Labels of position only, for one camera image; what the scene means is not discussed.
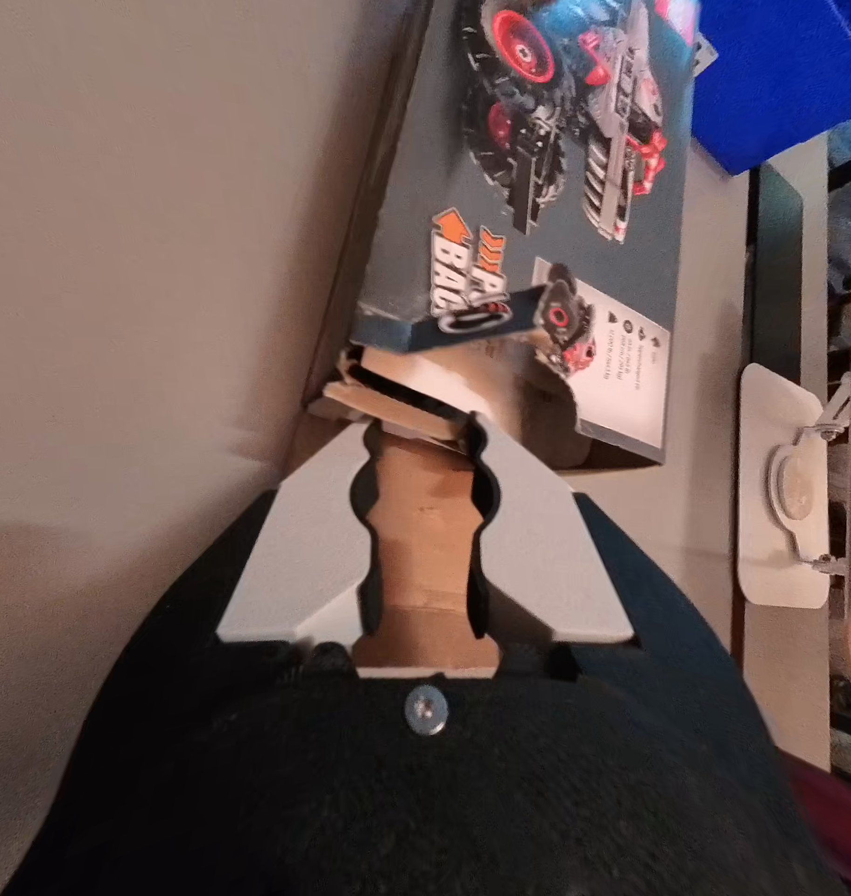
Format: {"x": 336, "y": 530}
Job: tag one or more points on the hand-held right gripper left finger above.
{"x": 299, "y": 560}

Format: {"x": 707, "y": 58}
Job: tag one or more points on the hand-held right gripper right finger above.
{"x": 558, "y": 567}

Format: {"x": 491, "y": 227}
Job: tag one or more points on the monster truck toy box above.
{"x": 572, "y": 231}

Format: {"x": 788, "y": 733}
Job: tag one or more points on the maroon cloth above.
{"x": 838, "y": 826}

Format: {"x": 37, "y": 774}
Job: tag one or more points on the blue plastic bin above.
{"x": 782, "y": 70}

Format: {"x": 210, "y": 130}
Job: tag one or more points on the white wall-mount holder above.
{"x": 768, "y": 560}

